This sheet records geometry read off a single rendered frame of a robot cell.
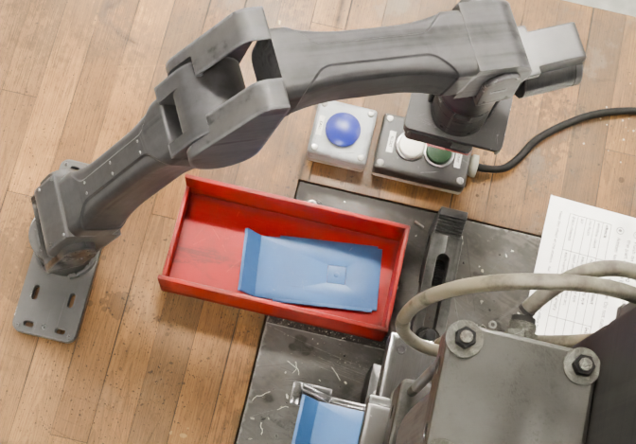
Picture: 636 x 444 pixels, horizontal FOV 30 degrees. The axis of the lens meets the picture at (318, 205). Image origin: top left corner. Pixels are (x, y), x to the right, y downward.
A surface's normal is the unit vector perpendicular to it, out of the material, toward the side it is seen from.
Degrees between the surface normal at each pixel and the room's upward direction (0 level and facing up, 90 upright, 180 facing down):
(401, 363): 0
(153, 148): 54
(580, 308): 1
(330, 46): 16
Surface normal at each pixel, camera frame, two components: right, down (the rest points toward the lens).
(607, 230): 0.06, -0.26
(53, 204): -0.75, 0.03
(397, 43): 0.32, -0.33
